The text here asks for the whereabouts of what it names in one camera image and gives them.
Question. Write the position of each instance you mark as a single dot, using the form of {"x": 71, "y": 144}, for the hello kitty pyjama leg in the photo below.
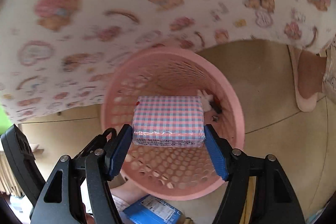
{"x": 328, "y": 80}

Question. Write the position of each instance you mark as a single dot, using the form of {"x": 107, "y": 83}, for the white tissue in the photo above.
{"x": 206, "y": 100}

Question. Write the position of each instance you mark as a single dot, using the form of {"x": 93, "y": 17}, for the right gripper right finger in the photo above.
{"x": 274, "y": 199}

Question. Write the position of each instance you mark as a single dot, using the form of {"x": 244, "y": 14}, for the teddy bear print cloth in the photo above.
{"x": 60, "y": 54}

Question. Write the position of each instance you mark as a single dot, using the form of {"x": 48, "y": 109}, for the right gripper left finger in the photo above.
{"x": 60, "y": 200}

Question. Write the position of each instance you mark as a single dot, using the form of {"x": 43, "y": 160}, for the pink checkered tissue pack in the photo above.
{"x": 169, "y": 121}

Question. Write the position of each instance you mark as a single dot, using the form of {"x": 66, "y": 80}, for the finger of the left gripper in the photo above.
{"x": 98, "y": 142}

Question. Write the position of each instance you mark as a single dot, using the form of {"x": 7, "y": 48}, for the green plastic storage box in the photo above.
{"x": 5, "y": 121}

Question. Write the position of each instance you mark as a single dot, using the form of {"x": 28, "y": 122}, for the pink slipper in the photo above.
{"x": 308, "y": 72}

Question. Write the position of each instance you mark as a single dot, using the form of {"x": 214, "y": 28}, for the blue box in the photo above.
{"x": 153, "y": 210}

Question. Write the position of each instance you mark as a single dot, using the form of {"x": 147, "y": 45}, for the pink plastic trash basket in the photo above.
{"x": 168, "y": 95}

